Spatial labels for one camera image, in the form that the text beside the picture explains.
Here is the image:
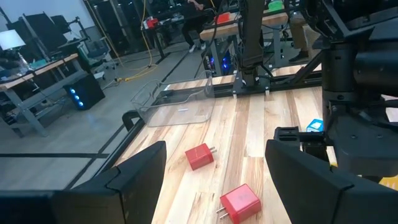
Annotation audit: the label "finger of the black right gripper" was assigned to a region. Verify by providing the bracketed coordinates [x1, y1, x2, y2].
[273, 126, 330, 162]

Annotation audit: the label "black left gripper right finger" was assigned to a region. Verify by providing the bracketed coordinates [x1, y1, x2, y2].
[265, 139, 398, 224]

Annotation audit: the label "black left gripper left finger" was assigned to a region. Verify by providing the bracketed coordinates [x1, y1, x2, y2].
[52, 140, 167, 224]

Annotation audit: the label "small blue cube adapter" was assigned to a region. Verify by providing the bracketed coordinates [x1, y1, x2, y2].
[306, 118, 325, 133]

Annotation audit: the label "red plug charger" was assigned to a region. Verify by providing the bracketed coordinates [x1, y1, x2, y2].
[184, 142, 218, 171]
[216, 183, 262, 224]

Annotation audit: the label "grey office chair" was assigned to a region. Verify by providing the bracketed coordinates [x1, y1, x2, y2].
[78, 37, 119, 76]

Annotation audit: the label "clear plastic bin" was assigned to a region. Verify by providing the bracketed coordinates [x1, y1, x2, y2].
[130, 70, 216, 128]

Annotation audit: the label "black computer tower blue lights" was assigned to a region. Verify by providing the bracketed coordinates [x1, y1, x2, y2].
[63, 73, 106, 111]
[203, 46, 234, 77]

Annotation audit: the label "person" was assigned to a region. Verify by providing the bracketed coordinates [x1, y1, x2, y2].
[181, 0, 216, 54]
[288, 11, 322, 65]

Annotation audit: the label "wooden top robot table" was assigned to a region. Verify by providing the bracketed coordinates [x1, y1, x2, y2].
[198, 11, 312, 78]

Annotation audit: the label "green basket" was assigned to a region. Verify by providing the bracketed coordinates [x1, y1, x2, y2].
[267, 0, 285, 13]

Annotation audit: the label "orange red basket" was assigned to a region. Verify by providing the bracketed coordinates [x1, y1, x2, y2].
[214, 12, 232, 26]

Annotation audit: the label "black desk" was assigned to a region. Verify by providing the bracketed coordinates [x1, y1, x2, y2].
[141, 8, 218, 62]

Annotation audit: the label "wooden top workbench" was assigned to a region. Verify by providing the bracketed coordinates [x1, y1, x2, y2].
[0, 52, 90, 138]

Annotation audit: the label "small red box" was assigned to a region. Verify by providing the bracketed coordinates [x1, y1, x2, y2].
[145, 16, 160, 30]

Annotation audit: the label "black monitor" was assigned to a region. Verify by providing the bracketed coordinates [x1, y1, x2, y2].
[21, 12, 68, 56]

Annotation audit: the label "white lit screen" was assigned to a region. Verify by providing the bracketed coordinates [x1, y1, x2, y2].
[0, 29, 27, 52]

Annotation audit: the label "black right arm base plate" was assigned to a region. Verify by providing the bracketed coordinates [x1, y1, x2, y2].
[231, 70, 274, 96]

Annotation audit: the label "yellow floor cord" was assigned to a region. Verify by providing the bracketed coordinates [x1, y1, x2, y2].
[85, 0, 160, 83]

